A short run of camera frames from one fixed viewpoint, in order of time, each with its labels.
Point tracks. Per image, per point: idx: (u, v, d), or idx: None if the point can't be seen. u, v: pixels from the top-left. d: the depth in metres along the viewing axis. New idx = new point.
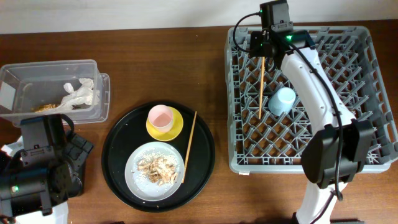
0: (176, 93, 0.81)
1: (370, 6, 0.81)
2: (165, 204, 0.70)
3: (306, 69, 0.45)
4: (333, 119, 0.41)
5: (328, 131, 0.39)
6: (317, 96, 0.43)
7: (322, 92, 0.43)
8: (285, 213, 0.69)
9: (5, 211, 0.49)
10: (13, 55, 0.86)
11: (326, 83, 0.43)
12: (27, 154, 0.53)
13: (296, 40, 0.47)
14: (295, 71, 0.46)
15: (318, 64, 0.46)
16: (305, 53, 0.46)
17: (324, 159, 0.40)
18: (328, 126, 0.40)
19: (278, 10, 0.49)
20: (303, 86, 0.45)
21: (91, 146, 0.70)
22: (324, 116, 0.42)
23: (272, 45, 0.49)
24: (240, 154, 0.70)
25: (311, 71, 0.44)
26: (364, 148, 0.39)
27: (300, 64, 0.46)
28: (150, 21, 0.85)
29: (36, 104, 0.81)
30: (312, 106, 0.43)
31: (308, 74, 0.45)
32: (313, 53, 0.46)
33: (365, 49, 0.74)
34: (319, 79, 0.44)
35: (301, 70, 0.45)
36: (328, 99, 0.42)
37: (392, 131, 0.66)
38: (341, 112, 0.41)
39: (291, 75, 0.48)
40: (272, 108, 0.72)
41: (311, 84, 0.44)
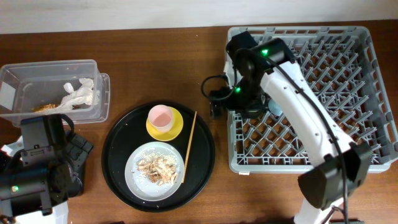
0: (176, 93, 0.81)
1: (370, 6, 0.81)
2: (165, 204, 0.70)
3: (291, 90, 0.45)
4: (331, 146, 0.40)
5: (328, 163, 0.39)
6: (308, 121, 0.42)
7: (313, 116, 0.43)
8: (285, 214, 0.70)
9: (5, 211, 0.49)
10: (13, 55, 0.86)
11: (315, 104, 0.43)
12: (27, 154, 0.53)
13: (272, 53, 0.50)
14: (279, 91, 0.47)
15: (300, 81, 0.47)
16: (285, 70, 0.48)
17: (327, 190, 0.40)
18: (329, 156, 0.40)
19: (242, 42, 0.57)
20: (290, 108, 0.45)
21: (91, 146, 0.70)
22: (319, 143, 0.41)
23: (248, 62, 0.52)
24: (240, 154, 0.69)
25: (298, 92, 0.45)
26: (365, 170, 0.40)
27: (283, 85, 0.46)
28: (151, 21, 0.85)
29: (36, 104, 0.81)
30: (304, 131, 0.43)
31: (295, 96, 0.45)
32: (294, 70, 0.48)
33: (365, 49, 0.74)
34: (307, 101, 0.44)
35: (285, 91, 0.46)
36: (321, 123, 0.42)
37: (392, 131, 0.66)
38: (337, 136, 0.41)
39: (275, 95, 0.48)
40: (271, 108, 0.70)
41: (301, 107, 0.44)
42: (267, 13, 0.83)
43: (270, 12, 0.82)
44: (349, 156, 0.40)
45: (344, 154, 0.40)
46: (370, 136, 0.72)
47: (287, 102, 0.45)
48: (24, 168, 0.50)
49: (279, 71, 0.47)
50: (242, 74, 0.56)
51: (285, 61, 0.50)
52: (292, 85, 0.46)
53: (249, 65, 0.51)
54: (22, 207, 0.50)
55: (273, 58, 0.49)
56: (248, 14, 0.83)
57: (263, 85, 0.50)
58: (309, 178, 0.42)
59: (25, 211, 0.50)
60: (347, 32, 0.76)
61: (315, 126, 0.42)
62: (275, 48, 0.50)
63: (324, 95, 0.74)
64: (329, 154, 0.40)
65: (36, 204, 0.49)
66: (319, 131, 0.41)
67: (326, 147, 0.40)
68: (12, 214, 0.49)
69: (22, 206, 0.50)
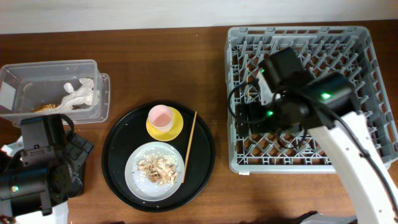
0: (176, 93, 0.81)
1: (371, 6, 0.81)
2: (165, 204, 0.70)
3: (356, 153, 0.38)
4: (393, 222, 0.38)
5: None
6: (365, 188, 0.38)
7: (377, 186, 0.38)
8: (285, 213, 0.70)
9: (5, 211, 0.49)
10: (13, 55, 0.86)
11: (381, 173, 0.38)
12: (27, 155, 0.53)
13: (334, 94, 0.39)
14: (337, 149, 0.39)
15: (366, 138, 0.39)
16: (349, 123, 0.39)
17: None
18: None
19: (284, 63, 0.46)
20: (347, 171, 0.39)
21: (91, 146, 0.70)
22: (372, 216, 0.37)
23: (301, 104, 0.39)
24: (240, 154, 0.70)
25: (364, 156, 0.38)
26: None
27: (346, 146, 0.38)
28: (151, 21, 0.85)
29: (36, 104, 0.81)
30: (357, 195, 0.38)
31: (357, 158, 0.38)
32: (360, 123, 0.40)
33: (365, 50, 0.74)
34: (371, 166, 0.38)
35: (347, 153, 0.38)
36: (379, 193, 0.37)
37: (392, 130, 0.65)
38: None
39: (329, 147, 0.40)
40: None
41: (362, 174, 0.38)
42: (267, 13, 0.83)
43: (270, 12, 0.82)
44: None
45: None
46: (369, 136, 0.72)
47: (344, 162, 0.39)
48: (24, 168, 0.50)
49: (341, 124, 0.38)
50: (285, 113, 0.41)
51: (348, 111, 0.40)
52: (357, 146, 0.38)
53: (303, 108, 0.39)
54: (22, 208, 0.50)
55: (333, 106, 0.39)
56: (248, 14, 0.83)
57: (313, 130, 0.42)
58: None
59: (25, 211, 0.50)
60: (347, 32, 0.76)
61: (370, 194, 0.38)
62: (337, 91, 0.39)
63: None
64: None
65: (36, 205, 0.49)
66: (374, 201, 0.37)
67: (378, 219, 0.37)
68: (12, 214, 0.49)
69: (22, 206, 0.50)
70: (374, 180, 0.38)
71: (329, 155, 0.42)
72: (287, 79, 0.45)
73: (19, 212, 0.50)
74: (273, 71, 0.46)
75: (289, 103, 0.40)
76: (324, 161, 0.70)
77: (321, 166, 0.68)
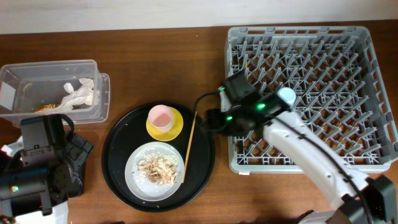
0: (176, 93, 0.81)
1: (370, 6, 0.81)
2: (165, 204, 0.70)
3: (293, 135, 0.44)
4: (346, 185, 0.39)
5: (348, 205, 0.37)
6: (318, 164, 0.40)
7: (319, 157, 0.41)
8: (285, 214, 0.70)
9: (5, 211, 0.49)
10: (13, 55, 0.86)
11: (320, 146, 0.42)
12: (27, 154, 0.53)
13: (268, 107, 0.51)
14: (282, 139, 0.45)
15: (302, 126, 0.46)
16: (285, 118, 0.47)
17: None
18: (347, 199, 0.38)
19: (237, 84, 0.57)
20: (296, 155, 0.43)
21: (91, 146, 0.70)
22: (333, 186, 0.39)
23: (249, 119, 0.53)
24: (240, 154, 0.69)
25: (300, 137, 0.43)
26: (392, 205, 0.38)
27: (285, 133, 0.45)
28: (150, 21, 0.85)
29: (36, 104, 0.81)
30: (316, 175, 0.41)
31: (296, 141, 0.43)
32: (293, 116, 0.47)
33: (365, 49, 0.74)
34: (310, 143, 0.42)
35: (288, 138, 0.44)
36: (332, 164, 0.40)
37: (392, 130, 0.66)
38: (352, 175, 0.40)
39: (279, 145, 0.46)
40: None
41: (306, 151, 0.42)
42: (267, 13, 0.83)
43: (270, 12, 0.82)
44: (372, 194, 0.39)
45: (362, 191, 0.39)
46: (370, 136, 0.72)
47: (291, 151, 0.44)
48: (24, 168, 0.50)
49: (280, 124, 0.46)
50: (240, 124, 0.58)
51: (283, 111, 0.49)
52: (293, 131, 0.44)
53: (250, 122, 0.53)
54: (22, 208, 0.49)
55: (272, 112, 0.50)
56: (248, 14, 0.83)
57: (267, 137, 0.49)
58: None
59: (25, 211, 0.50)
60: (346, 32, 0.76)
61: (326, 167, 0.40)
62: (273, 102, 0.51)
63: (324, 95, 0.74)
64: (347, 194, 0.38)
65: (36, 204, 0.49)
66: (331, 172, 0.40)
67: (343, 190, 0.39)
68: (12, 214, 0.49)
69: (22, 206, 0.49)
70: (319, 155, 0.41)
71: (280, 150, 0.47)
72: (243, 99, 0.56)
73: (19, 212, 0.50)
74: (231, 91, 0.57)
75: (242, 118, 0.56)
76: None
77: None
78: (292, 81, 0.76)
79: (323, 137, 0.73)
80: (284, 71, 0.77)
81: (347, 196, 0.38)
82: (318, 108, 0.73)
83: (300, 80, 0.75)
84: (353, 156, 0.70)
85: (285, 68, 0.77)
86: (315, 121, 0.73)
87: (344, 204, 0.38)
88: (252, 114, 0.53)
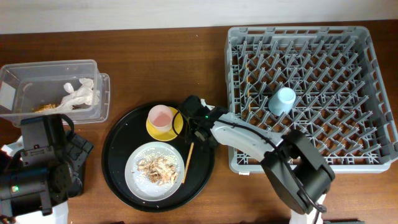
0: (176, 93, 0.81)
1: (371, 6, 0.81)
2: (165, 204, 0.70)
3: (229, 126, 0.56)
4: (267, 145, 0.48)
5: (267, 159, 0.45)
6: (247, 141, 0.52)
7: (247, 134, 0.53)
8: (285, 213, 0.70)
9: (5, 211, 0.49)
10: (13, 55, 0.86)
11: (246, 126, 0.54)
12: (27, 154, 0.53)
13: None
14: (222, 132, 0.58)
15: (235, 119, 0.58)
16: (224, 118, 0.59)
17: (283, 180, 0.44)
18: (267, 154, 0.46)
19: (188, 104, 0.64)
20: (236, 140, 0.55)
21: (91, 146, 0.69)
22: (259, 150, 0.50)
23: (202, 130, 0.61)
24: (240, 154, 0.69)
25: (233, 126, 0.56)
26: (311, 153, 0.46)
27: (223, 127, 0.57)
28: (150, 21, 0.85)
29: (36, 104, 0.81)
30: (249, 149, 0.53)
31: (230, 129, 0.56)
32: (229, 116, 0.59)
33: (365, 49, 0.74)
34: (240, 127, 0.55)
35: (226, 130, 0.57)
36: (256, 135, 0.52)
37: (392, 131, 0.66)
38: (271, 137, 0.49)
39: (225, 139, 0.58)
40: (272, 108, 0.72)
41: (238, 134, 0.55)
42: (267, 13, 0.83)
43: (270, 12, 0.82)
44: (290, 148, 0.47)
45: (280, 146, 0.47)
46: (370, 136, 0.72)
47: (233, 139, 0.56)
48: (24, 168, 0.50)
49: (220, 123, 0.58)
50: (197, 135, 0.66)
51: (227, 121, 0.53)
52: (227, 124, 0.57)
53: (203, 133, 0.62)
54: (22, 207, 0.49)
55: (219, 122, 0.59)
56: (248, 14, 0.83)
57: (219, 139, 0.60)
58: (275, 184, 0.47)
59: (25, 211, 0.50)
60: (346, 32, 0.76)
61: (252, 140, 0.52)
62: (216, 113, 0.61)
63: (324, 95, 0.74)
64: (267, 152, 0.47)
65: (36, 204, 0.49)
66: (256, 142, 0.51)
67: (263, 150, 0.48)
68: (13, 214, 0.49)
69: (22, 205, 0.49)
70: (246, 133, 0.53)
71: (231, 144, 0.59)
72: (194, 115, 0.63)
73: (19, 211, 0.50)
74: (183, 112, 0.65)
75: (198, 132, 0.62)
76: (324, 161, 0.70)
77: None
78: (292, 81, 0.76)
79: (323, 137, 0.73)
80: (284, 71, 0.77)
81: (267, 153, 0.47)
82: (318, 108, 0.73)
83: (300, 80, 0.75)
84: (353, 156, 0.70)
85: (285, 67, 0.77)
86: (315, 121, 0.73)
87: (264, 157, 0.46)
88: (203, 127, 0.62)
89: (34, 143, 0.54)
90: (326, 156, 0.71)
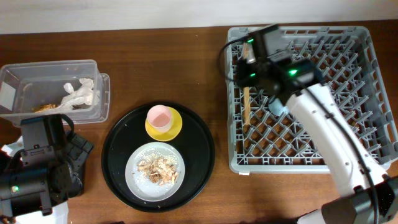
0: (177, 93, 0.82)
1: (371, 6, 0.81)
2: (166, 204, 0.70)
3: (321, 114, 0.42)
4: (362, 178, 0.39)
5: (359, 195, 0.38)
6: (341, 150, 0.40)
7: (344, 143, 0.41)
8: (285, 213, 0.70)
9: (5, 211, 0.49)
10: (13, 55, 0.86)
11: (347, 132, 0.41)
12: (27, 154, 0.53)
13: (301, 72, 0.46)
14: (298, 108, 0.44)
15: (331, 106, 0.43)
16: (313, 92, 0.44)
17: (358, 219, 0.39)
18: (359, 189, 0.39)
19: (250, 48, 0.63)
20: (320, 136, 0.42)
21: (91, 146, 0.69)
22: (349, 173, 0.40)
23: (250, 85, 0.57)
24: (240, 154, 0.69)
25: (328, 117, 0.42)
26: (396, 205, 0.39)
27: (312, 109, 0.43)
28: (150, 21, 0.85)
29: (36, 104, 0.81)
30: (333, 160, 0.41)
31: (323, 120, 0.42)
32: (324, 93, 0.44)
33: (365, 49, 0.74)
34: (337, 127, 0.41)
35: (313, 115, 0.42)
36: (353, 152, 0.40)
37: (392, 130, 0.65)
38: (370, 168, 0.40)
39: (300, 117, 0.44)
40: (272, 108, 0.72)
41: (335, 139, 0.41)
42: (267, 13, 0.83)
43: (270, 12, 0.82)
44: (386, 194, 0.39)
45: (374, 185, 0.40)
46: (370, 136, 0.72)
47: (318, 129, 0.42)
48: (24, 168, 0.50)
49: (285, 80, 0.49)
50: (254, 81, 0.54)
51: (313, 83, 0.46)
52: (322, 109, 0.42)
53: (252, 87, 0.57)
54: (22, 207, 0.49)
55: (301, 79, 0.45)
56: (248, 14, 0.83)
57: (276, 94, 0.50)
58: (336, 207, 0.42)
59: (25, 211, 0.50)
60: (346, 32, 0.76)
61: (344, 154, 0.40)
62: (304, 70, 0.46)
63: None
64: (359, 185, 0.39)
65: (36, 204, 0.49)
66: (351, 162, 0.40)
67: (356, 181, 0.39)
68: (13, 214, 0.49)
69: (22, 206, 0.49)
70: (340, 142, 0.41)
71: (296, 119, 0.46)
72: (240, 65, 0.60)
73: (19, 211, 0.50)
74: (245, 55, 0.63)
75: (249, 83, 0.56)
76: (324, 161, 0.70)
77: (321, 167, 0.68)
78: None
79: None
80: None
81: (360, 186, 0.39)
82: None
83: None
84: None
85: None
86: None
87: (354, 190, 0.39)
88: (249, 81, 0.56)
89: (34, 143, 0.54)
90: None
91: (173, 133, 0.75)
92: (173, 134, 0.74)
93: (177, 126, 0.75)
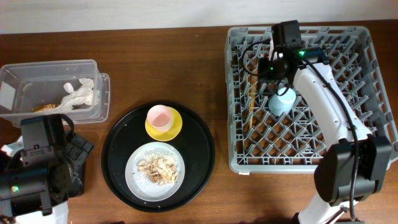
0: (177, 93, 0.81)
1: (371, 6, 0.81)
2: (166, 204, 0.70)
3: (319, 83, 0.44)
4: (347, 133, 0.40)
5: (342, 145, 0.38)
6: (331, 109, 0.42)
7: (336, 106, 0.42)
8: (285, 214, 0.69)
9: (5, 211, 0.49)
10: (13, 55, 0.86)
11: (339, 96, 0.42)
12: (27, 154, 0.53)
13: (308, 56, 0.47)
14: (303, 82, 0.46)
15: (331, 79, 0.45)
16: (318, 68, 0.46)
17: (340, 171, 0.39)
18: (343, 140, 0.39)
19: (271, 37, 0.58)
20: (316, 101, 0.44)
21: (91, 146, 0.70)
22: (338, 130, 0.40)
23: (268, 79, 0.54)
24: (240, 154, 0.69)
25: (325, 86, 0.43)
26: (381, 166, 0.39)
27: (313, 79, 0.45)
28: (150, 21, 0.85)
29: (35, 104, 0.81)
30: (325, 120, 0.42)
31: (319, 87, 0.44)
32: (327, 69, 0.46)
33: (365, 49, 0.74)
34: (332, 93, 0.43)
35: (314, 84, 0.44)
36: (342, 113, 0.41)
37: (392, 130, 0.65)
38: (356, 127, 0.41)
39: (303, 89, 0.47)
40: (272, 108, 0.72)
41: (328, 102, 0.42)
42: (267, 13, 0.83)
43: (270, 12, 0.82)
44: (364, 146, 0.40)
45: (360, 141, 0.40)
46: None
47: (316, 96, 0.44)
48: (24, 168, 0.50)
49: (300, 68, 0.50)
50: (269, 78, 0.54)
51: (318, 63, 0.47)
52: (321, 78, 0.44)
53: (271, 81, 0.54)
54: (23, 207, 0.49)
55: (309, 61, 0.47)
56: (248, 14, 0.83)
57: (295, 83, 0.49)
58: (323, 167, 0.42)
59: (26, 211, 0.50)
60: (346, 32, 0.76)
61: (336, 114, 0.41)
62: (311, 53, 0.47)
63: None
64: (344, 138, 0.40)
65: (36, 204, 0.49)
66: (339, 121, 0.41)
67: (342, 134, 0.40)
68: (13, 213, 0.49)
69: (23, 205, 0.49)
70: (334, 104, 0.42)
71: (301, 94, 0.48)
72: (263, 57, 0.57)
73: (20, 211, 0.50)
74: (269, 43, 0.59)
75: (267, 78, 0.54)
76: None
77: None
78: None
79: (323, 137, 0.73)
80: None
81: (344, 139, 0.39)
82: None
83: None
84: None
85: None
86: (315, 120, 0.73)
87: (339, 141, 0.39)
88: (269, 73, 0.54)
89: (34, 143, 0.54)
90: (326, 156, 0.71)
91: (173, 132, 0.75)
92: (173, 134, 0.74)
93: (178, 127, 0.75)
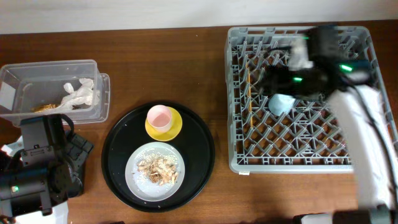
0: (177, 93, 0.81)
1: (371, 6, 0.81)
2: (166, 204, 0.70)
3: (365, 119, 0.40)
4: (387, 194, 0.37)
5: (379, 216, 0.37)
6: (373, 155, 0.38)
7: (379, 151, 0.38)
8: (285, 214, 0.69)
9: (5, 212, 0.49)
10: (13, 55, 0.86)
11: (383, 139, 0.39)
12: (27, 155, 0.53)
13: (355, 70, 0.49)
14: (342, 109, 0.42)
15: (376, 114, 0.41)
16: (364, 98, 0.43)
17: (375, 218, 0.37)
18: (382, 206, 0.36)
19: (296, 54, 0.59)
20: (353, 135, 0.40)
21: (91, 146, 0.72)
22: (378, 185, 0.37)
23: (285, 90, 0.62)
24: (240, 154, 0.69)
25: (371, 124, 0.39)
26: None
27: (357, 112, 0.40)
28: (151, 21, 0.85)
29: (36, 104, 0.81)
30: (361, 162, 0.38)
31: (363, 124, 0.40)
32: (371, 99, 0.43)
33: (365, 49, 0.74)
34: (377, 134, 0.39)
35: (358, 119, 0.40)
36: (386, 163, 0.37)
37: (392, 131, 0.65)
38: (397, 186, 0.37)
39: (340, 117, 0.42)
40: (271, 108, 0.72)
41: (369, 144, 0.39)
42: (267, 13, 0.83)
43: (270, 12, 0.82)
44: None
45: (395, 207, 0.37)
46: None
47: (353, 132, 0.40)
48: (25, 168, 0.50)
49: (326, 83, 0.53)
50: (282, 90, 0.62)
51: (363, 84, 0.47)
52: (366, 114, 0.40)
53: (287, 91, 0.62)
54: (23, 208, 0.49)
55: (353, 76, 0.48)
56: (248, 14, 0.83)
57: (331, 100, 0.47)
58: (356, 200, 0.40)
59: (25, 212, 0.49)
60: (347, 32, 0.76)
61: (378, 163, 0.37)
62: (359, 68, 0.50)
63: None
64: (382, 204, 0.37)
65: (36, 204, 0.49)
66: (382, 175, 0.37)
67: (383, 191, 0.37)
68: (13, 214, 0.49)
69: (22, 206, 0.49)
70: (377, 148, 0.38)
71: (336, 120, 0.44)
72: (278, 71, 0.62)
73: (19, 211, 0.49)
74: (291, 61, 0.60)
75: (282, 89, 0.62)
76: (325, 161, 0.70)
77: (321, 166, 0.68)
78: None
79: (323, 137, 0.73)
80: None
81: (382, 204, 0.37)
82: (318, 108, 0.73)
83: None
84: None
85: None
86: (315, 120, 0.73)
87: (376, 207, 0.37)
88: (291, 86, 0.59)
89: (34, 142, 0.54)
90: (326, 156, 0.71)
91: (173, 132, 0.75)
92: (174, 134, 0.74)
93: (177, 127, 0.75)
